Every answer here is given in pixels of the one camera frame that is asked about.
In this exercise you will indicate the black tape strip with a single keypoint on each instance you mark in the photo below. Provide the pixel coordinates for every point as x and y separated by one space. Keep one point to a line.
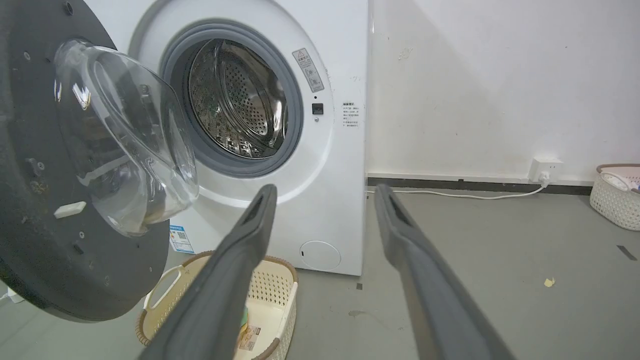
626 252

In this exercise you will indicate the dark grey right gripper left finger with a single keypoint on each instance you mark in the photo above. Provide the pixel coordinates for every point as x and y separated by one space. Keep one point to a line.
220 290

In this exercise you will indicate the blue energy label sticker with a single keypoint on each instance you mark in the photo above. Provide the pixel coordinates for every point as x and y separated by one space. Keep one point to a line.
180 239

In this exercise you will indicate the round black washing machine door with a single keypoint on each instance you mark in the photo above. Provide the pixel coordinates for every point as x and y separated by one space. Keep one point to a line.
65 165

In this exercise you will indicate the white laundry basket brown rim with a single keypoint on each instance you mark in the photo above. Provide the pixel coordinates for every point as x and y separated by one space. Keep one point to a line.
616 197

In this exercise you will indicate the white wall power socket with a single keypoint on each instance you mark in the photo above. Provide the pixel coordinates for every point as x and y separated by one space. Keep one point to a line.
545 168

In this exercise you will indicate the cream laundry basket brown rim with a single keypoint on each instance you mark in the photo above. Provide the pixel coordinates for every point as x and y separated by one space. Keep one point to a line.
272 295

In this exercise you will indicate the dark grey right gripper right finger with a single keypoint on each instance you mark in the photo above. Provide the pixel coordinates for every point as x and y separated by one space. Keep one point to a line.
430 290

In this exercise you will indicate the white front-load washing machine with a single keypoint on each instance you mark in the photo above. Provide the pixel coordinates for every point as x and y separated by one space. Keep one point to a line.
320 125

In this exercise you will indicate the small yellow paper scrap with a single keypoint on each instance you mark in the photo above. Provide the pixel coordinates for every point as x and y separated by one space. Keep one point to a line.
549 282

